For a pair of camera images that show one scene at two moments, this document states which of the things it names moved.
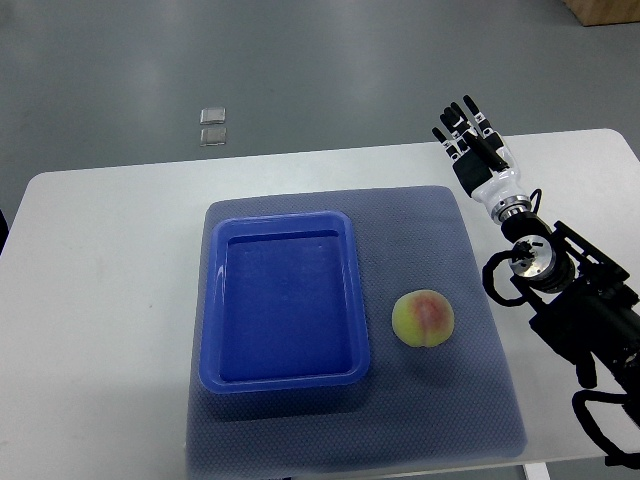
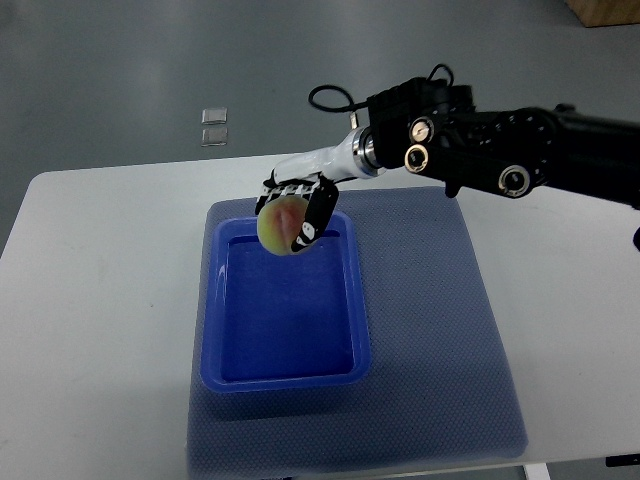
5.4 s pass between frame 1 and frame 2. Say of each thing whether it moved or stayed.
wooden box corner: stayed
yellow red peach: moved
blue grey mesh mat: stayed
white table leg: stayed
